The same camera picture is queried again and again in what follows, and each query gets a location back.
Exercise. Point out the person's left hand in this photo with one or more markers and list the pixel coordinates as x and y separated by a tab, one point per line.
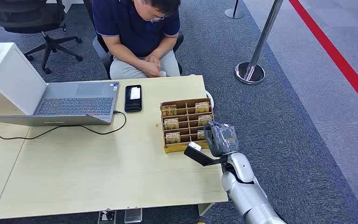
153	59

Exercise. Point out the person's right hand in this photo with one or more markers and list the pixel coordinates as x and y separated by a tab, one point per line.
151	71

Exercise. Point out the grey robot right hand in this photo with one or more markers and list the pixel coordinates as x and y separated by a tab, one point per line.
222	140

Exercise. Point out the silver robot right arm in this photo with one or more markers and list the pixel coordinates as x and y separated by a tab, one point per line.
247	191

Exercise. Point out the gold hotel key card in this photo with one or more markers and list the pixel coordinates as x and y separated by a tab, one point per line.
168	110
205	120
172	138
171	124
201	135
202	107

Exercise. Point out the brown cardboard card holder box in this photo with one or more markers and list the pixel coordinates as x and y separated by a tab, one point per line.
187	123

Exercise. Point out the person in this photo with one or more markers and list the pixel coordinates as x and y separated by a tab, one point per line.
129	28

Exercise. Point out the black office chair with person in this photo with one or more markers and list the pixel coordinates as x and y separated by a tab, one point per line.
105	52

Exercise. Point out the black smartphone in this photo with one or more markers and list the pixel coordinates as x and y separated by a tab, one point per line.
133	103

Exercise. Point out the pale desk leg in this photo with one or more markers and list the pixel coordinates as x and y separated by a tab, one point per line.
205	209

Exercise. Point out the grey laptop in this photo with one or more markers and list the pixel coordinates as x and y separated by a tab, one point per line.
74	106

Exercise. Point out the empty black office chair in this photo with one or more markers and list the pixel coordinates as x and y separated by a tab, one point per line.
46	40

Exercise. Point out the grey box under desk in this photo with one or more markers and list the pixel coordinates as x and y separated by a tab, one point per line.
133	215

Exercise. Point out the white display box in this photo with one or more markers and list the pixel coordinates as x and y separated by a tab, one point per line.
15	80

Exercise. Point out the power strip under desk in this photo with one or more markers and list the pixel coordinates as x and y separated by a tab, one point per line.
107	216

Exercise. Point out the black and white wrist camera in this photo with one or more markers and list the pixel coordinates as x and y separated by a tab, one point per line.
200	156

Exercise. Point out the chrome stanchion post with base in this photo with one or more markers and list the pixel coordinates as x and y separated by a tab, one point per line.
253	61
234	13

